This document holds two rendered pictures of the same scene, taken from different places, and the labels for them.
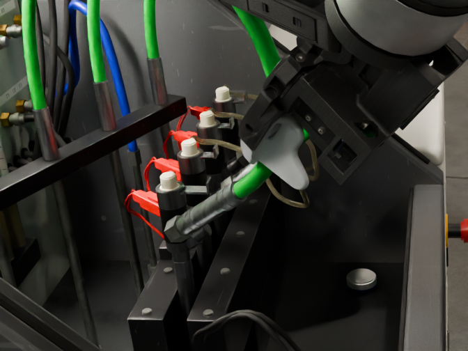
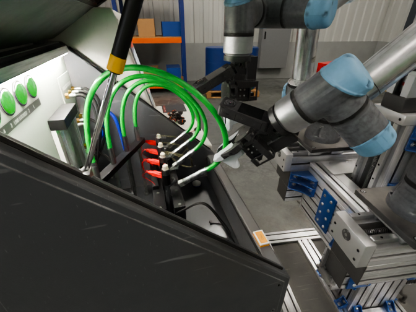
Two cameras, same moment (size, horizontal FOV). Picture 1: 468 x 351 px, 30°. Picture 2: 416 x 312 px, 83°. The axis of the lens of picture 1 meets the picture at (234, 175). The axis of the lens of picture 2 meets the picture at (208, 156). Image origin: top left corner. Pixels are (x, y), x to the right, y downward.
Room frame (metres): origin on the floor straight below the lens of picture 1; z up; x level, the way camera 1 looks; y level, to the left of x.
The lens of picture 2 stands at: (0.16, 0.27, 1.51)
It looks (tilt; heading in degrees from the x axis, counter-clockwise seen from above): 30 degrees down; 329
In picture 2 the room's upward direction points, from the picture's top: straight up
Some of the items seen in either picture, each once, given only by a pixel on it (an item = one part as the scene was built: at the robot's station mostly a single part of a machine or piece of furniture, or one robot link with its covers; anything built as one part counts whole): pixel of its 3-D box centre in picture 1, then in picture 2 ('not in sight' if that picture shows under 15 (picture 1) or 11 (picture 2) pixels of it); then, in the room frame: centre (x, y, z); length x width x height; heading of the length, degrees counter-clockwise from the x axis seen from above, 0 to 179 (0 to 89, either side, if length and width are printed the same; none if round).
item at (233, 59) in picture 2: not in sight; (238, 78); (0.69, -0.14, 1.37); 0.09 x 0.08 x 0.12; 75
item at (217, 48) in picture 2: not in sight; (230, 70); (4.82, -3.10, 0.51); 1.20 x 0.85 x 1.02; 65
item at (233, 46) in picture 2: not in sight; (237, 46); (0.70, -0.14, 1.45); 0.08 x 0.08 x 0.05
